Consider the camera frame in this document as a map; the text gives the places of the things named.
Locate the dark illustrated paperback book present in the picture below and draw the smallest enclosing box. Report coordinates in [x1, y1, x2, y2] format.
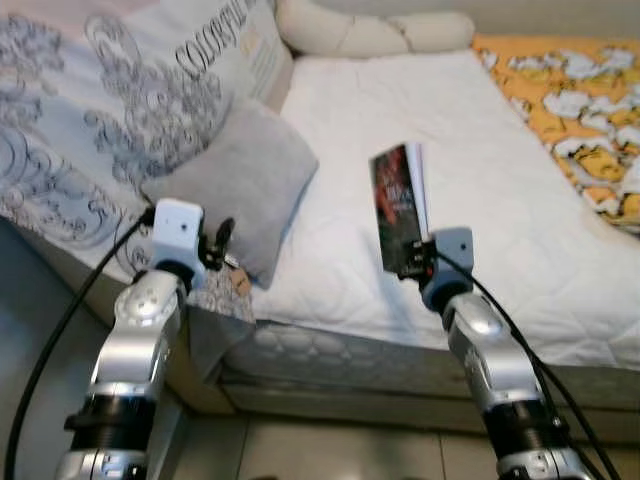
[369, 142, 433, 279]

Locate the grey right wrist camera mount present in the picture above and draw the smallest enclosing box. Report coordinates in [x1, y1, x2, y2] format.
[420, 227, 477, 313]

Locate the beige long bolster pillow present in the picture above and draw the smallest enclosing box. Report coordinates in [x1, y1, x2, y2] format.
[275, 0, 477, 59]

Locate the beige bed base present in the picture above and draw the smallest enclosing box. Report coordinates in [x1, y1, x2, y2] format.
[20, 225, 640, 446]

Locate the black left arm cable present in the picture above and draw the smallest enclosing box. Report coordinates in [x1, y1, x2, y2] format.
[3, 205, 158, 480]

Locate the grey square cushion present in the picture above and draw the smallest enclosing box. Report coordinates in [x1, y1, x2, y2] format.
[140, 97, 320, 290]

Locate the white quilted mattress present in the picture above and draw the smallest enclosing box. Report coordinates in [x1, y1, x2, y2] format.
[222, 50, 640, 386]

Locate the yellow cartoon egg blanket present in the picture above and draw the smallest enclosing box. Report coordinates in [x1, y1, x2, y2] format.
[470, 35, 640, 233]

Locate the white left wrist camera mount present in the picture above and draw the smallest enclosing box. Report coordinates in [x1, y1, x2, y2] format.
[150, 198, 207, 269]

